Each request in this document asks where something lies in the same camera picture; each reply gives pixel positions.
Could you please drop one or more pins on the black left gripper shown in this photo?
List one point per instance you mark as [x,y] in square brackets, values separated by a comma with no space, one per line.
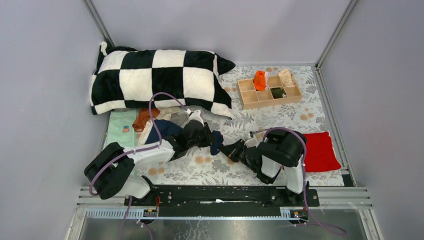
[207,135]

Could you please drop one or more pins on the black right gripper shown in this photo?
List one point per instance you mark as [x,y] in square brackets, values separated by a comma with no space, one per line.
[232,150]

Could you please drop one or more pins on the navy underwear orange trim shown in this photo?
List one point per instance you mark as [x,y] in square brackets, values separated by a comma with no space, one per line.
[216,142]

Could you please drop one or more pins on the wooden compartment organizer box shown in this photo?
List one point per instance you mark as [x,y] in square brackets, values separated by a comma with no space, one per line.
[250,98]

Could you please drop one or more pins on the orange underwear white trim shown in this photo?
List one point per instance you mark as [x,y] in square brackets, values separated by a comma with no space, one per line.
[260,80]

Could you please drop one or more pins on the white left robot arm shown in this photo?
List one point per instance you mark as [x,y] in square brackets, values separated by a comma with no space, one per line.
[111,172]

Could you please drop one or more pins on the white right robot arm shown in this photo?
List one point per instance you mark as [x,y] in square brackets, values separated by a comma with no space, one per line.
[279,150]

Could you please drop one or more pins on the grey garment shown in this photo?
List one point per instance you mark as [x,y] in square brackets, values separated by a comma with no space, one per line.
[179,118]

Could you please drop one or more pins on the plain navy garment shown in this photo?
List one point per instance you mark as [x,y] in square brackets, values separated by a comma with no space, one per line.
[166,128]

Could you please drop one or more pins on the cream beige garment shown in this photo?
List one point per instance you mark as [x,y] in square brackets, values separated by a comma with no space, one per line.
[165,114]

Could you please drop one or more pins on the rust brown garment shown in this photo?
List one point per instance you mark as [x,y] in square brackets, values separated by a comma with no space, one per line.
[144,115]

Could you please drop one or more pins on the rolled dark green garment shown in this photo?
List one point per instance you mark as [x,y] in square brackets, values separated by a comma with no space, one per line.
[278,92]

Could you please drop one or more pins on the red folded cloth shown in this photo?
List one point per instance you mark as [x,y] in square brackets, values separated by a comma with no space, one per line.
[320,155]

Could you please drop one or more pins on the mint green printed cloth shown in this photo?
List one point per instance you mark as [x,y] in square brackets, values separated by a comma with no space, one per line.
[120,128]

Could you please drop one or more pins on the rolled beige garment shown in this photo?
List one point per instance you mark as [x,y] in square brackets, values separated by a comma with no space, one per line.
[286,79]

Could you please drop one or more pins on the black white checkered pillow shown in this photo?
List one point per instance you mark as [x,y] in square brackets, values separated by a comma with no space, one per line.
[126,78]

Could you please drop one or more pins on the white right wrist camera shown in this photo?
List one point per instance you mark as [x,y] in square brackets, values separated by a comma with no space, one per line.
[252,142]

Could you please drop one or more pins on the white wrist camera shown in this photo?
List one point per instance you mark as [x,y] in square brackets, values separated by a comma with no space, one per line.
[196,115]
[252,142]

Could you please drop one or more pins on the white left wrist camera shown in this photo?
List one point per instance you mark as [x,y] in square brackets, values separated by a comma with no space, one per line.
[196,115]

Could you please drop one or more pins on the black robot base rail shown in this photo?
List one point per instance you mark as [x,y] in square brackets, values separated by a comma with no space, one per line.
[226,197]

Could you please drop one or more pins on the perforated metal cable tray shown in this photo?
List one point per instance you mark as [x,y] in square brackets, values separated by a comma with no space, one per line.
[261,213]

